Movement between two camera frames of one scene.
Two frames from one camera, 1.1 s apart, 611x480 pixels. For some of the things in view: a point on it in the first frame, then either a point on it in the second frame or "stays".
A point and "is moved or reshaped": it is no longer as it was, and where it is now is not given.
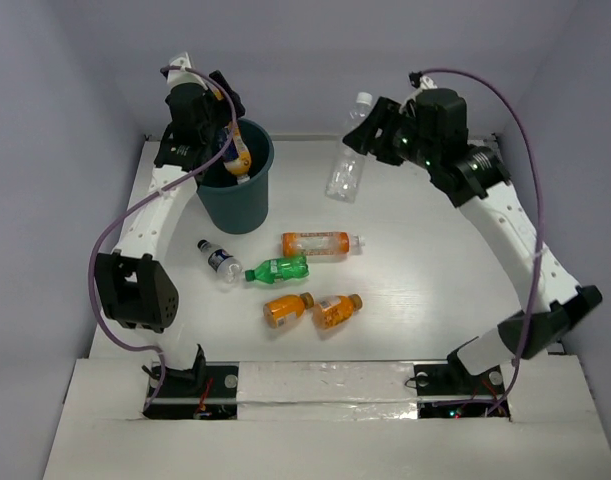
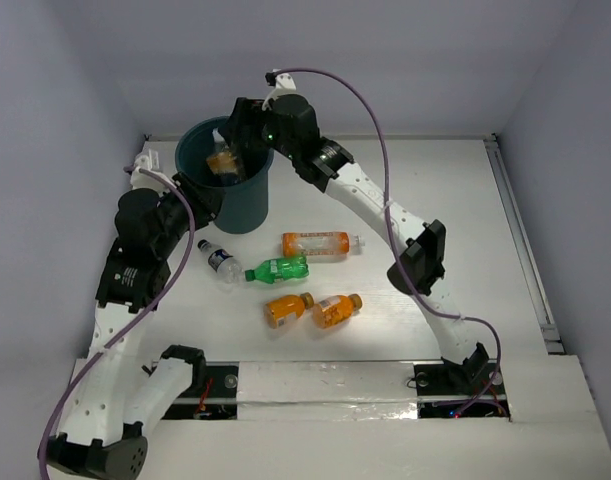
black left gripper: (217, 118) -> (200, 198)
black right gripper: (383, 114) -> (234, 125)
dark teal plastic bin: (242, 208) stays
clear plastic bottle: (347, 169) is moved or reshaped
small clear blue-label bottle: (223, 263) stays
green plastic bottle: (279, 269) stays
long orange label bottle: (301, 244) stays
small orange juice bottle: (286, 309) stays
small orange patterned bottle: (336, 310) stays
